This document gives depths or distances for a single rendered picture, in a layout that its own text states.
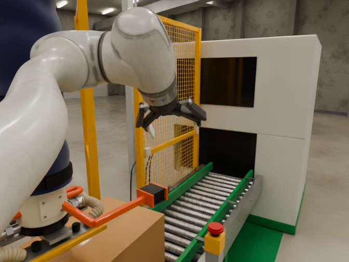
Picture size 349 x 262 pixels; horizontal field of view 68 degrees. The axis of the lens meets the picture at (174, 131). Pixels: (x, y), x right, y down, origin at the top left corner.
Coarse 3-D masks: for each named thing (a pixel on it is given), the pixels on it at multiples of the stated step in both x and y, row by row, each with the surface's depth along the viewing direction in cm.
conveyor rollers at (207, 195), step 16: (208, 176) 282; (224, 176) 282; (192, 192) 250; (208, 192) 252; (224, 192) 245; (176, 208) 219; (192, 208) 221; (208, 208) 217; (176, 224) 198; (192, 224) 195; (176, 240) 178; (176, 256) 161
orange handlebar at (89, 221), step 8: (72, 192) 100; (80, 192) 102; (136, 200) 93; (144, 200) 95; (64, 208) 90; (72, 208) 87; (120, 208) 88; (128, 208) 90; (16, 216) 85; (80, 216) 83; (88, 216) 83; (104, 216) 83; (112, 216) 85; (88, 224) 80; (96, 224) 80
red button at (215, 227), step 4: (208, 224) 110; (212, 224) 109; (216, 224) 109; (220, 224) 109; (208, 228) 108; (212, 228) 107; (216, 228) 107; (220, 228) 107; (212, 232) 106; (216, 232) 105; (220, 232) 106; (212, 236) 108; (216, 236) 107
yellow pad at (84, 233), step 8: (72, 224) 94; (80, 224) 99; (104, 224) 100; (72, 232) 94; (80, 232) 94; (88, 232) 95; (96, 232) 96; (64, 240) 89; (72, 240) 90; (80, 240) 92; (24, 248) 86; (32, 248) 83; (40, 248) 84; (48, 248) 85; (56, 248) 86; (64, 248) 87; (32, 256) 82; (40, 256) 82; (48, 256) 83
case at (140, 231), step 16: (112, 208) 139; (144, 208) 139; (112, 224) 125; (128, 224) 125; (144, 224) 125; (160, 224) 132; (32, 240) 113; (96, 240) 113; (112, 240) 113; (128, 240) 113; (144, 240) 120; (160, 240) 134; (64, 256) 104; (80, 256) 104; (96, 256) 104; (112, 256) 104; (128, 256) 111; (144, 256) 122; (160, 256) 136
